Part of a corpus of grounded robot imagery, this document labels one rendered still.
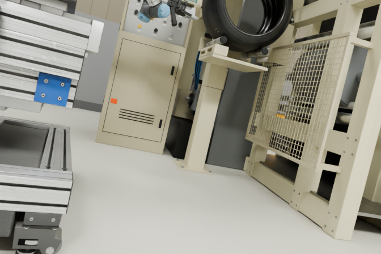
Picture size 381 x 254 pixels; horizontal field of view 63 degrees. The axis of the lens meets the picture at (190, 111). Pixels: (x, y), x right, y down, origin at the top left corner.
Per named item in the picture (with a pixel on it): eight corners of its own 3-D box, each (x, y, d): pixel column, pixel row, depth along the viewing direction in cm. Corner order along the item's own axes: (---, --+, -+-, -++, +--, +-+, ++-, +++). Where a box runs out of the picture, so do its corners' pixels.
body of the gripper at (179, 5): (189, 1, 188) (170, -7, 186) (184, 15, 189) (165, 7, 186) (186, 4, 196) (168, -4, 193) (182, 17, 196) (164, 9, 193)
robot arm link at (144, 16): (145, 17, 178) (152, -1, 179) (134, 17, 186) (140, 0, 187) (155, 23, 184) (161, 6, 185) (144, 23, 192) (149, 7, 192)
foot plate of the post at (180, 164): (173, 160, 247) (173, 157, 247) (204, 165, 253) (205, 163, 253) (178, 169, 221) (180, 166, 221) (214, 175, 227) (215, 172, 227)
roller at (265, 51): (240, 56, 228) (242, 51, 228) (245, 59, 229) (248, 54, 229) (261, 53, 194) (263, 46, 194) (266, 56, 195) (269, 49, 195)
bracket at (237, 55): (198, 50, 223) (200, 37, 223) (248, 64, 233) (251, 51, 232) (199, 50, 220) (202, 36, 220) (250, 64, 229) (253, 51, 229)
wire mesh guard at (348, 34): (244, 138, 240) (266, 49, 237) (246, 139, 241) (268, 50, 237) (314, 171, 153) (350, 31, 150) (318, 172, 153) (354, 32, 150)
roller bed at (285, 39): (255, 62, 247) (265, 25, 246) (272, 66, 250) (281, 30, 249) (267, 60, 228) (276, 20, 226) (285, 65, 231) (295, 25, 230)
